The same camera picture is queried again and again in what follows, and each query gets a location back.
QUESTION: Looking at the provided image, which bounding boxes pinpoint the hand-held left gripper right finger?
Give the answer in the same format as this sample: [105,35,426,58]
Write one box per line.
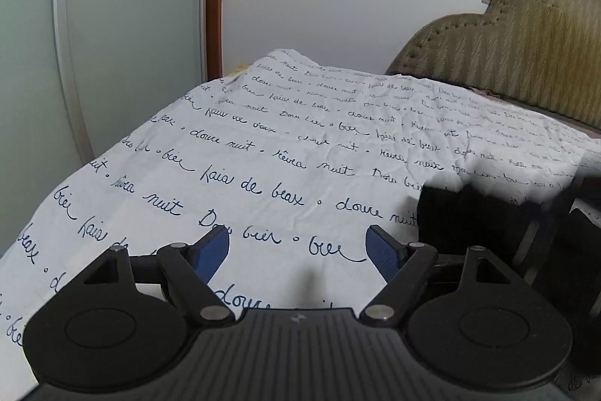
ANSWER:
[358,224,521,328]

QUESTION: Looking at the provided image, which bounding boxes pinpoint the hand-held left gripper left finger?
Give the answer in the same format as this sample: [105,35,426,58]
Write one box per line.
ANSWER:
[82,225,236,328]

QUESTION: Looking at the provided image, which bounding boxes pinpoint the black pants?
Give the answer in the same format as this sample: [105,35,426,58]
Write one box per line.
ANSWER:
[415,163,601,383]

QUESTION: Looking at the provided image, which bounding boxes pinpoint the white script-printed bed sheet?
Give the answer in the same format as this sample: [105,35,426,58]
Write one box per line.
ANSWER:
[0,48,601,401]

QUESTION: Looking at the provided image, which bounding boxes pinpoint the beige upholstered headboard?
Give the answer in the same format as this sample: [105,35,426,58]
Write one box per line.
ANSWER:
[385,0,601,129]

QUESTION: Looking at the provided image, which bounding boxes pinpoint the pale green door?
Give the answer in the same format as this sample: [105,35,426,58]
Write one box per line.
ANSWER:
[51,0,212,157]

